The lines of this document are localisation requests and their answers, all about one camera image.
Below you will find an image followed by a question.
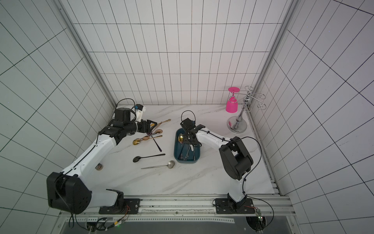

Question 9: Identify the teal plastic storage box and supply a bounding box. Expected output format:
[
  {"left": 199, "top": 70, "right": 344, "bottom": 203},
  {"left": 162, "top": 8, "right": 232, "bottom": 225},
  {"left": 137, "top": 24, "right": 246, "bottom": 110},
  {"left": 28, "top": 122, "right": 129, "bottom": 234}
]
[{"left": 173, "top": 128, "right": 200, "bottom": 163}]

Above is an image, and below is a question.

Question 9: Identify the rose gold spoon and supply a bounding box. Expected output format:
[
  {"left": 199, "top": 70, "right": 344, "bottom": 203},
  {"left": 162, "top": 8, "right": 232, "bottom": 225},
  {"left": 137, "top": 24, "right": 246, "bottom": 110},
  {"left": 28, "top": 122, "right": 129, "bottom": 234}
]
[{"left": 142, "top": 129, "right": 163, "bottom": 140}]

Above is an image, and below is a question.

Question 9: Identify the large silver spoon front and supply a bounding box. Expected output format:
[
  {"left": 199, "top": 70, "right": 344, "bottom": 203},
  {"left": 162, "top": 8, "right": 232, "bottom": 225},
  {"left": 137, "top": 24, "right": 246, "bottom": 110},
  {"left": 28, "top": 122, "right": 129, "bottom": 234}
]
[{"left": 141, "top": 160, "right": 175, "bottom": 170}]

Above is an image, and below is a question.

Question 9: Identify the small silver spoon front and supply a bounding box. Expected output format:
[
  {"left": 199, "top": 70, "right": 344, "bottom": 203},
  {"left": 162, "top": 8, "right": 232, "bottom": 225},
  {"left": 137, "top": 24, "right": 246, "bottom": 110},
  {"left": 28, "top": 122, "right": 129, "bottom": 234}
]
[{"left": 189, "top": 145, "right": 196, "bottom": 161}]

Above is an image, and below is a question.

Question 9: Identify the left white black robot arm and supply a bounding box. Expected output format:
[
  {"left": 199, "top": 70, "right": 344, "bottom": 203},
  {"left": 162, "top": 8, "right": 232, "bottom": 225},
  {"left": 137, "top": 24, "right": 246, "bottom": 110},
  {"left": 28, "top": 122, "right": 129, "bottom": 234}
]
[{"left": 46, "top": 104, "right": 157, "bottom": 214}]

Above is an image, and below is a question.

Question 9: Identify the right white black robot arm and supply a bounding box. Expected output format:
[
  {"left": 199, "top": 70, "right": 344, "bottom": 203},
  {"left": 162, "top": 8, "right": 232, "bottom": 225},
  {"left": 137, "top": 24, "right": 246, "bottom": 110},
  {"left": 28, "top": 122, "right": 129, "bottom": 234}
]
[{"left": 181, "top": 118, "right": 254, "bottom": 209}]

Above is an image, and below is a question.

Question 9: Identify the small gold ornate spoon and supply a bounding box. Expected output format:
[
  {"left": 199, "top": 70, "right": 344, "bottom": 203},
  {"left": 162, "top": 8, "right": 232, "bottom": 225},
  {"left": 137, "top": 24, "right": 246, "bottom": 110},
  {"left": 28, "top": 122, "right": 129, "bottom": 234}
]
[{"left": 151, "top": 119, "right": 171, "bottom": 128}]

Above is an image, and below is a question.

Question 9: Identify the chrome glass holder stand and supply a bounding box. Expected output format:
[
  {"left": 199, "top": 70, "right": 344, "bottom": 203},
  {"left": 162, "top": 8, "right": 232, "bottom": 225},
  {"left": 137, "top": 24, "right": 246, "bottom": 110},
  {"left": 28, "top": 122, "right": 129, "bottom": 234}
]
[{"left": 227, "top": 86, "right": 266, "bottom": 134}]

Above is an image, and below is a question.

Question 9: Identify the pink upside-down wine glass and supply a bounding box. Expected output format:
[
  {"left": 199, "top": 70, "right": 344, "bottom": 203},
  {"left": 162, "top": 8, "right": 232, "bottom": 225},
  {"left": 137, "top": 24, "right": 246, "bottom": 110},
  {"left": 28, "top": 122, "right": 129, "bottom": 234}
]
[{"left": 226, "top": 87, "right": 240, "bottom": 114}]

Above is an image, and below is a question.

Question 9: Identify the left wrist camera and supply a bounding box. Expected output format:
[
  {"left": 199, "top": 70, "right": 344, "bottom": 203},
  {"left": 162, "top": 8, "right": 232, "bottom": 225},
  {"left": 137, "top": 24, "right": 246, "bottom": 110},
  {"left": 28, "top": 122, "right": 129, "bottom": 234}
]
[{"left": 134, "top": 104, "right": 146, "bottom": 122}]

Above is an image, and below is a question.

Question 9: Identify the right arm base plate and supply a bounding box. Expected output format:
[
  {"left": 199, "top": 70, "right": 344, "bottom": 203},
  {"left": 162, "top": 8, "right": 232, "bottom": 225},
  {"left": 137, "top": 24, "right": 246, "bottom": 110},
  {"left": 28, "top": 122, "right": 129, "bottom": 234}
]
[{"left": 212, "top": 198, "right": 256, "bottom": 215}]

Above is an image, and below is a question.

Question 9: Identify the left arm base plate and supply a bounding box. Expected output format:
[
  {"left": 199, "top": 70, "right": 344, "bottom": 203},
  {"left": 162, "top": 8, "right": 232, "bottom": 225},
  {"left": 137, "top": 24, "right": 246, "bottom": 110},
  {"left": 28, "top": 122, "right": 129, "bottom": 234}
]
[{"left": 99, "top": 199, "right": 140, "bottom": 215}]

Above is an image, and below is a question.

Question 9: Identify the aluminium rail frame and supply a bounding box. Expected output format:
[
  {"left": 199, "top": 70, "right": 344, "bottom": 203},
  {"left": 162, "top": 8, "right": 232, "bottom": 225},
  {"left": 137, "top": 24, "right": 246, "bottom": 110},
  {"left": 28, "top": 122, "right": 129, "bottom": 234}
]
[{"left": 52, "top": 195, "right": 301, "bottom": 234}]

